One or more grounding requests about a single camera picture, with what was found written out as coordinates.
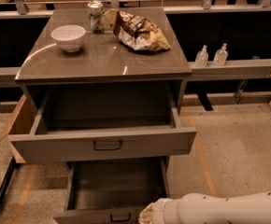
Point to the white bowl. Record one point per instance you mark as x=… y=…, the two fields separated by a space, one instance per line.
x=69 y=37

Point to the grey drawer cabinet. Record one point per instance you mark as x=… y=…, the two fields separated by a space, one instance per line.
x=103 y=58

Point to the grey drawer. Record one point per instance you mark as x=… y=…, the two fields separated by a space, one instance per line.
x=112 y=191
x=78 y=125

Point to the grey open top drawer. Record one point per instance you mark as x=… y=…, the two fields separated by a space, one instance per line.
x=78 y=125

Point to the green white soda can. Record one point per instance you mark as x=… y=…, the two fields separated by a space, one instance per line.
x=96 y=16

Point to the right clear sanitizer bottle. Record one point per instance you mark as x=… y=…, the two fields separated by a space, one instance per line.
x=221 y=55

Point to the clear sanitizer bottle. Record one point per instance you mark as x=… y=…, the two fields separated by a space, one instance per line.
x=202 y=57
x=221 y=55

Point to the brown white chip bag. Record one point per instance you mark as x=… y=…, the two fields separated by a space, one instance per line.
x=136 y=32

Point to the left clear sanitizer bottle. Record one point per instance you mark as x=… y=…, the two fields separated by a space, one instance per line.
x=202 y=57

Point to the grey metal rail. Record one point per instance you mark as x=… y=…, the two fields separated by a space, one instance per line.
x=236 y=69

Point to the cardboard box left of cabinet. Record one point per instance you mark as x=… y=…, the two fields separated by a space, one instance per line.
x=19 y=122

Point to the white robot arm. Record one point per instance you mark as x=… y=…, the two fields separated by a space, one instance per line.
x=198 y=208

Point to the grey bottom drawer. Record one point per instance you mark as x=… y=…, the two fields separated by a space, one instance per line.
x=112 y=191

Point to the padded gripper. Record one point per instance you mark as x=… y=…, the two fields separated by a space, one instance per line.
x=159 y=209

